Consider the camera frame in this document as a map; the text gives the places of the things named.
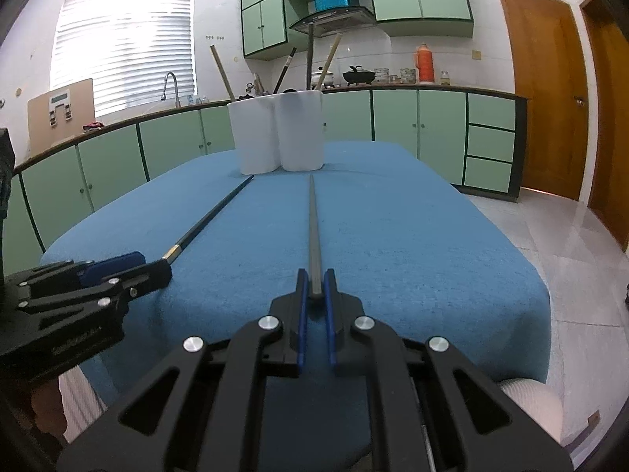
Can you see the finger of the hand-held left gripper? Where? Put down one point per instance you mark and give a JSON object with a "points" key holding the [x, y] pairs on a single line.
{"points": [[152, 275], [113, 265]]}

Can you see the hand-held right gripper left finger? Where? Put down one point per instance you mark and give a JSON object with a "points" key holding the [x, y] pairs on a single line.
{"points": [[300, 314]]}

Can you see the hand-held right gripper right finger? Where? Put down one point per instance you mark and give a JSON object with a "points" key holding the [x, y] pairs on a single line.
{"points": [[331, 314]]}

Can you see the grey metal chopstick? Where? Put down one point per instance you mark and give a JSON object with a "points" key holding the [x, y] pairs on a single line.
{"points": [[314, 236], [309, 59]]}

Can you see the black chopstick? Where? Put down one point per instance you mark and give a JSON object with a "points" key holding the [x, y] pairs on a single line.
{"points": [[285, 71], [211, 216]]}

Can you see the white utensil holder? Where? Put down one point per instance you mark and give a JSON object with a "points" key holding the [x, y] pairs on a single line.
{"points": [[295, 132]]}

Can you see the wooden chopstick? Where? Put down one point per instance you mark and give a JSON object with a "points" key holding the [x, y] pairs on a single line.
{"points": [[221, 71], [331, 54]]}

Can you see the person's left hand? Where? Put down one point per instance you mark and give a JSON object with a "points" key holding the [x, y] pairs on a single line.
{"points": [[46, 410]]}

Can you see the white ribbed stool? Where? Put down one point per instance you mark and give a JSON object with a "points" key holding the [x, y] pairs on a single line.
{"points": [[535, 403], [88, 403]]}

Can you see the blue tablecloth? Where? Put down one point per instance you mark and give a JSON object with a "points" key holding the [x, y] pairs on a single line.
{"points": [[393, 255]]}

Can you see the red cloth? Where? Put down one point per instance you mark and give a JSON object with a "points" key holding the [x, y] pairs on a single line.
{"points": [[93, 126]]}

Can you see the bottles by sink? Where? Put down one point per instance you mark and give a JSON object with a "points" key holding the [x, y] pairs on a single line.
{"points": [[196, 100]]}

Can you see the metal kitchen faucet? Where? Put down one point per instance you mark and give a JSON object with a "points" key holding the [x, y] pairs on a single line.
{"points": [[176, 89]]}

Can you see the dark kettle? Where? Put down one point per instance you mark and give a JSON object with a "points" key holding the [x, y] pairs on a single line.
{"points": [[245, 94]]}

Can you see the green base cabinets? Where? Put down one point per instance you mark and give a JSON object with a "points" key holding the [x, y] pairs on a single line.
{"points": [[432, 123]]}

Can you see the white window blinds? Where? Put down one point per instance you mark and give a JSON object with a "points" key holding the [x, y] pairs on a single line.
{"points": [[123, 44]]}

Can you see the white pot with lid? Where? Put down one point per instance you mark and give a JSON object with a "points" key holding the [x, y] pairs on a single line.
{"points": [[328, 78]]}

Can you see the black wok with lid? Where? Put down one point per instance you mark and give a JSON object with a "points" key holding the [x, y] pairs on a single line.
{"points": [[358, 77]]}

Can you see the stack of patterned bowls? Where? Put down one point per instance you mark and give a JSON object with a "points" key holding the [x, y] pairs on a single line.
{"points": [[381, 76]]}

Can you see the glass jar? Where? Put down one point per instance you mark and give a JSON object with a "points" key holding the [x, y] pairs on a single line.
{"points": [[444, 78]]}

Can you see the orange thermos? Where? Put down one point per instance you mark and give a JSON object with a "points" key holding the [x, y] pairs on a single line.
{"points": [[425, 66]]}

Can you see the small tan block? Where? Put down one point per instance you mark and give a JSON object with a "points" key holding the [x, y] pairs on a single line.
{"points": [[594, 418]]}

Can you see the range hood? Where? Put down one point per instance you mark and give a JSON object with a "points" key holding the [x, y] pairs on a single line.
{"points": [[344, 18]]}

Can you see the wooden door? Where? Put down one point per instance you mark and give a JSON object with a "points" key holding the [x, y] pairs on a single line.
{"points": [[540, 98], [609, 132]]}

